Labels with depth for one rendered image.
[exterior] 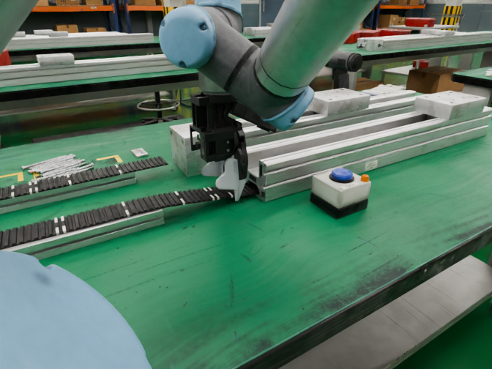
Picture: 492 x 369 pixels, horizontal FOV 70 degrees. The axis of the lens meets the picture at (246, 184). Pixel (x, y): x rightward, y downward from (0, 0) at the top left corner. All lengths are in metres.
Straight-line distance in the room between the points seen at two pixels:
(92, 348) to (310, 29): 0.31
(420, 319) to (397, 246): 0.73
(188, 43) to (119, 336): 0.37
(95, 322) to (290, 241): 0.45
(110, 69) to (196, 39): 1.69
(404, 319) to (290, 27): 1.11
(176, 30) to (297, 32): 0.18
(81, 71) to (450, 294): 1.97
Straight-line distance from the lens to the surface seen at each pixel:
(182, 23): 0.49
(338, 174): 0.68
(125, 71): 2.18
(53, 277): 0.20
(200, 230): 0.63
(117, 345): 0.19
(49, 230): 0.65
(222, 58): 0.49
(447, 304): 1.45
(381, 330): 1.27
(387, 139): 0.90
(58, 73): 2.12
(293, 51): 0.39
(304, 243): 0.60
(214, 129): 0.63
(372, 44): 3.36
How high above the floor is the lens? 1.14
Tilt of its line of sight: 27 degrees down
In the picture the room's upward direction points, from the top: straight up
